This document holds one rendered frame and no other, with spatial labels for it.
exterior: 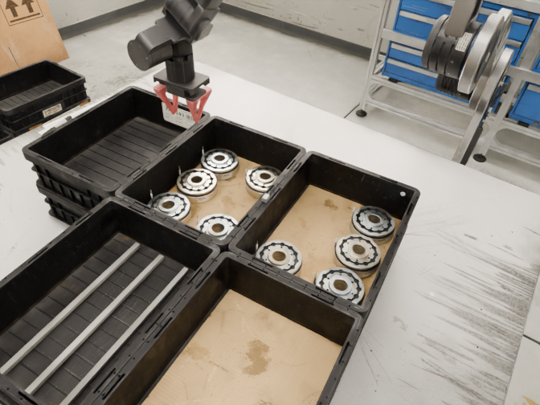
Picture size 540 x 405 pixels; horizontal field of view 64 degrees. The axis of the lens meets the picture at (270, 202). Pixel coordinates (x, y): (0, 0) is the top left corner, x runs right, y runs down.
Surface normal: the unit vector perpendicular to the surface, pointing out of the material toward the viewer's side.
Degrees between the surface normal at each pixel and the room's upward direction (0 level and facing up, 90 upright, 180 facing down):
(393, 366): 0
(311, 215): 0
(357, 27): 90
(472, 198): 0
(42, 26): 75
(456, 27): 90
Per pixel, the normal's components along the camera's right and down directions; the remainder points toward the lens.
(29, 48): 0.80, 0.18
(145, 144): 0.06, -0.73
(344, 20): -0.57, 0.54
